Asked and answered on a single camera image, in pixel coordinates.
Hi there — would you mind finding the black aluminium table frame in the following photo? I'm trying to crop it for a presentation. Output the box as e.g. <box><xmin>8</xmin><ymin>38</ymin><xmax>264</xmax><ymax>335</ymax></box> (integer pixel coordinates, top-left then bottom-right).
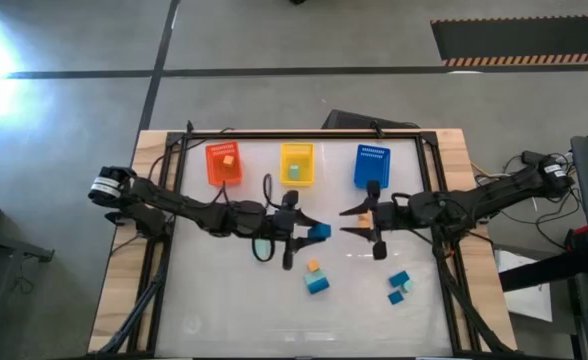
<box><xmin>93</xmin><ymin>127</ymin><xmax>515</xmax><ymax>359</ymax></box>

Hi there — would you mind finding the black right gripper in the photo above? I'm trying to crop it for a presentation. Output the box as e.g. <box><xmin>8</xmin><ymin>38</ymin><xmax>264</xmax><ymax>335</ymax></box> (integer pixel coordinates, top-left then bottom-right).
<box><xmin>339</xmin><ymin>180</ymin><xmax>412</xmax><ymax>262</ymax></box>

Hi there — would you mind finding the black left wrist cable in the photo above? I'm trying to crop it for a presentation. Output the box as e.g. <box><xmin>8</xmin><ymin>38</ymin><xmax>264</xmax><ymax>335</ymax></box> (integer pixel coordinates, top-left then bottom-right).
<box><xmin>251</xmin><ymin>172</ymin><xmax>278</xmax><ymax>264</ymax></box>

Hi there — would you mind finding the black metal stand leg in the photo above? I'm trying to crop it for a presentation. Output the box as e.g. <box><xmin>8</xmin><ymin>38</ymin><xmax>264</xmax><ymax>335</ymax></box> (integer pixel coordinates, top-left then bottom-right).
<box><xmin>498</xmin><ymin>247</ymin><xmax>588</xmax><ymax>294</ymax></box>

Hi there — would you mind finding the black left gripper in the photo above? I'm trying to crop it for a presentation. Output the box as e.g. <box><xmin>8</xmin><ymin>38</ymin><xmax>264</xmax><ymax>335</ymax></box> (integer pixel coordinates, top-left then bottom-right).
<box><xmin>268</xmin><ymin>190</ymin><xmax>328</xmax><ymax>271</ymax></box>

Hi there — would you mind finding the orange plastic basket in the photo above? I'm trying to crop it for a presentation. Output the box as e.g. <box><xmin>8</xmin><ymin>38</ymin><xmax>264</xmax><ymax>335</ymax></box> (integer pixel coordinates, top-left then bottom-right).
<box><xmin>204</xmin><ymin>141</ymin><xmax>244</xmax><ymax>188</ymax></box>

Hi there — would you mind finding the white paper sheet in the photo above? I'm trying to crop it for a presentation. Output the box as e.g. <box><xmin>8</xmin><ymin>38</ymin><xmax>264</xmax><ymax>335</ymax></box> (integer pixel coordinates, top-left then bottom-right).
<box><xmin>493</xmin><ymin>248</ymin><xmax>554</xmax><ymax>324</ymax></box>

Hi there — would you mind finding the yellow plastic basket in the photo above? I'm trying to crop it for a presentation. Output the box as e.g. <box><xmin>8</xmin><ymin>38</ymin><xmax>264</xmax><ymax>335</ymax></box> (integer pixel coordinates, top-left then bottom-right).
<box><xmin>279</xmin><ymin>142</ymin><xmax>316</xmax><ymax>188</ymax></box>

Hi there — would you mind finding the black plastic case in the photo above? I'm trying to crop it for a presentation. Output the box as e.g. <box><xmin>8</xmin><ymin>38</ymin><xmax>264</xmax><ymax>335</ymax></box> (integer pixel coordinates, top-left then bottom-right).
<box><xmin>321</xmin><ymin>108</ymin><xmax>420</xmax><ymax>131</ymax></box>

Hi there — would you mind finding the black hazard striped floor mat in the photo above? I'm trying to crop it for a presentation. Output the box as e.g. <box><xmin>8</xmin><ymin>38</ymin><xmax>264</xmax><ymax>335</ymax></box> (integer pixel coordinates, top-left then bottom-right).
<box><xmin>430</xmin><ymin>14</ymin><xmax>588</xmax><ymax>68</ymax></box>

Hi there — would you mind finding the blue plastic basket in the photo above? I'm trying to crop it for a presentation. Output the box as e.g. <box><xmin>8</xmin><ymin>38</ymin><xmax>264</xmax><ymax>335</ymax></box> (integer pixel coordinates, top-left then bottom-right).
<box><xmin>353</xmin><ymin>144</ymin><xmax>392</xmax><ymax>190</ymax></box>

